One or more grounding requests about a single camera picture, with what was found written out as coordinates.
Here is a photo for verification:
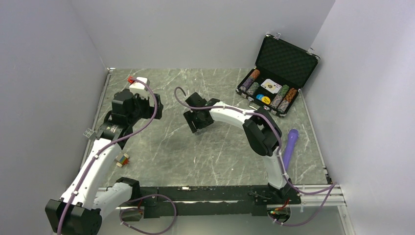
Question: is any yellow round button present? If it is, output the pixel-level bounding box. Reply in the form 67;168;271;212
261;96;271;105

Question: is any black aluminium poker case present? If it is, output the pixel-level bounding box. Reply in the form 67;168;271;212
235;34;320;118

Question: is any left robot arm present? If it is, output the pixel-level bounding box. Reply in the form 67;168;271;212
45;89;163;235

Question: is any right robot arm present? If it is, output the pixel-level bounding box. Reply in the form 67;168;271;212
180;93;290;204

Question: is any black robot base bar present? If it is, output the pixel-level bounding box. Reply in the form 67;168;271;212
121;185;301;218

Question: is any colourful wooden toy block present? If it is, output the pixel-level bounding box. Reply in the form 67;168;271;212
115;153;130;167

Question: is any grey lego brick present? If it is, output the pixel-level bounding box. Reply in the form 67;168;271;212
83;128;97;140

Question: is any purple orange chip row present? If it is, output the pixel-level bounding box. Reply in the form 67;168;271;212
239;69;260;92

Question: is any ace of spades card deck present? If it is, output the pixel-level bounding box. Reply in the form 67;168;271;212
261;79;282;94

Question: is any green purple chip row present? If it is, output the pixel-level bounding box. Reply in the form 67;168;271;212
270;85;290;109

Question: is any orange black chip row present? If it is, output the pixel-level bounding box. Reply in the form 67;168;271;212
284;88;297;103

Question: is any purple cylinder tool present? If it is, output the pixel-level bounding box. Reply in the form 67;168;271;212
282;129;299;171

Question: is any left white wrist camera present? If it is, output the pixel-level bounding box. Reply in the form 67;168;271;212
127;76;150;99

